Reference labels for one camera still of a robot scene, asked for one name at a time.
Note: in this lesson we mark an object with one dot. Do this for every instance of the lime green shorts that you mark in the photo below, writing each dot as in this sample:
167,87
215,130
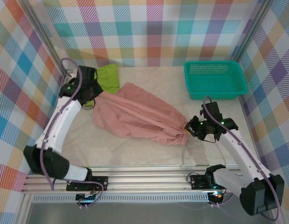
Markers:
108,79

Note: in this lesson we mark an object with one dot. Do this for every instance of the pink shorts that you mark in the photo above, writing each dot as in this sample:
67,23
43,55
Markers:
139,114

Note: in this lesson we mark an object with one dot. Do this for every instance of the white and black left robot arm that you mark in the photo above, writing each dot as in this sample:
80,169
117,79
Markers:
60,121

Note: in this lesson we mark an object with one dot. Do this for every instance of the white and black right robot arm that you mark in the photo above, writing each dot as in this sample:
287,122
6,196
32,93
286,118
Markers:
237,154

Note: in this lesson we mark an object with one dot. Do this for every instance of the teal plastic basket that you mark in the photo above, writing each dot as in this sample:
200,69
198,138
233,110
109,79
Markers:
216,79

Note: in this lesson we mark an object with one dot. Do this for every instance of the aluminium side rail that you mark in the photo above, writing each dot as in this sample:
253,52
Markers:
245,116
68,71

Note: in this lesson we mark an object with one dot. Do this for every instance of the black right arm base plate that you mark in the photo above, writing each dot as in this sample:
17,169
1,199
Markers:
198,182

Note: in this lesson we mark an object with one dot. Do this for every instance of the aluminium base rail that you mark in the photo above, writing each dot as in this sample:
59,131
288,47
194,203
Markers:
146,179

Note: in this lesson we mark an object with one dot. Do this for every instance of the aluminium corner post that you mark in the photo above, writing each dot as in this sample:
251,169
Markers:
46,39
254,30

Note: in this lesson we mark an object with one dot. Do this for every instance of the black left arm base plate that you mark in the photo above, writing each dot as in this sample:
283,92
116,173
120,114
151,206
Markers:
100,180

